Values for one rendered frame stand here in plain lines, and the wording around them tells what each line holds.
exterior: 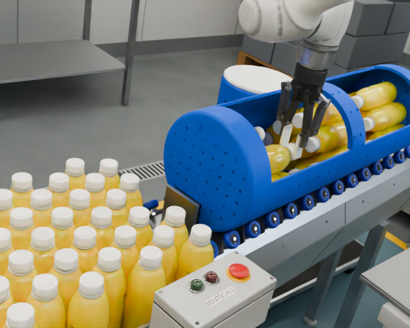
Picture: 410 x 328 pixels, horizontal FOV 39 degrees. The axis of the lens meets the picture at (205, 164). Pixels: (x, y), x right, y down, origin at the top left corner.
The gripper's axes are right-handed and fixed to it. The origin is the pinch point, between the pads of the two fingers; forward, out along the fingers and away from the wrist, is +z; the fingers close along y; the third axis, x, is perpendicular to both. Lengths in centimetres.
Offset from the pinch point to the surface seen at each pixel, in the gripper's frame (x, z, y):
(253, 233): 16.4, 17.7, -6.0
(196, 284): 55, 3, -22
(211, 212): 24.7, 12.7, 1.0
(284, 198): 11.0, 8.2, -8.4
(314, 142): -8.7, 1.6, -1.1
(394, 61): -362, 72, 138
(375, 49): -326, 59, 141
